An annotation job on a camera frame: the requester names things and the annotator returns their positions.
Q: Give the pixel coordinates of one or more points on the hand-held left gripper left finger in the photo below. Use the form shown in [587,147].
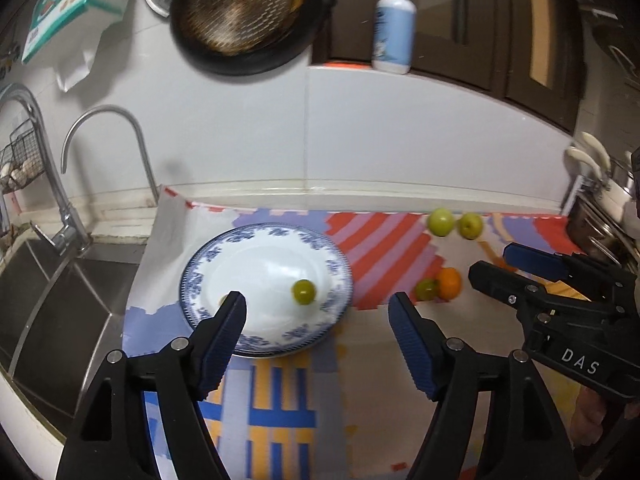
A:
[220,360]

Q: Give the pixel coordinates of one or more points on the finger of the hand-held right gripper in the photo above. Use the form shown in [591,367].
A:
[500,285]
[532,260]

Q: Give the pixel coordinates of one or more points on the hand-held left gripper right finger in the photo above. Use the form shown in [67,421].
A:
[415,345]

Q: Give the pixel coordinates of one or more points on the small orange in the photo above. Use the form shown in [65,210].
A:
[450,283]

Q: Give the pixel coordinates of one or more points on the green tomato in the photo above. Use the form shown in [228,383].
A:
[426,290]

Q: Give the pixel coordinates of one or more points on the blue and white porcelain plate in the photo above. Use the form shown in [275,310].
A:
[260,265]

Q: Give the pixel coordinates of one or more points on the green plum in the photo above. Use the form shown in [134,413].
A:
[303,292]
[441,221]
[471,225]

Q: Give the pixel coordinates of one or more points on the person's right hand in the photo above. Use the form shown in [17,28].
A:
[590,415]

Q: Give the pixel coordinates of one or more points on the colourful printed mat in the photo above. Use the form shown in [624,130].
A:
[370,255]

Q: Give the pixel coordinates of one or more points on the stainless steel sink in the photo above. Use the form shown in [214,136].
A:
[60,310]

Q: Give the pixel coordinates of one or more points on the steel sink faucet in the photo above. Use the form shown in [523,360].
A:
[60,200]

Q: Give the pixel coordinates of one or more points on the dark brown cabinet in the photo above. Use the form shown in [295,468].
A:
[480,25]

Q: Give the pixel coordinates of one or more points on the light blue pump bottle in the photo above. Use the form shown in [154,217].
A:
[395,30]

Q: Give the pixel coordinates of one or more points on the white garlic bulb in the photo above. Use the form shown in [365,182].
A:
[22,174]
[7,170]

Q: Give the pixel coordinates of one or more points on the steel gooseneck faucet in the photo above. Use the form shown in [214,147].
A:
[102,108]

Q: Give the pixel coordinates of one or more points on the white plastic bag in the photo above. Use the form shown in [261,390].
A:
[80,62]

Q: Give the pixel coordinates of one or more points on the black frying pan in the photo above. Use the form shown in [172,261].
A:
[250,15]

